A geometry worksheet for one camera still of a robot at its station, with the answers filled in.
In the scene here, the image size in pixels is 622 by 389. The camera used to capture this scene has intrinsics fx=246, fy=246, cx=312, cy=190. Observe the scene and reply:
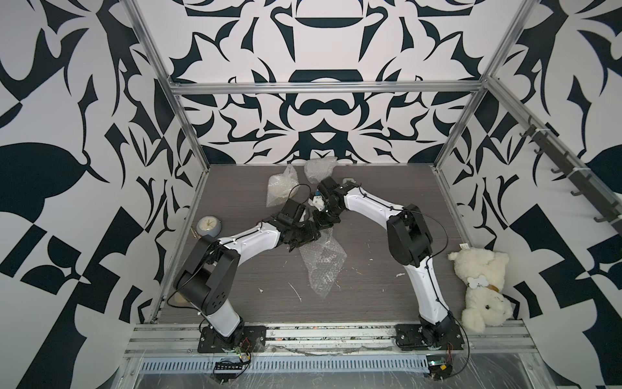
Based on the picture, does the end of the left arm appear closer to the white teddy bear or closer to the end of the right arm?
the end of the right arm

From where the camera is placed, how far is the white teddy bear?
2.45 ft

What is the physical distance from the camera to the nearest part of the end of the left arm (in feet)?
2.23
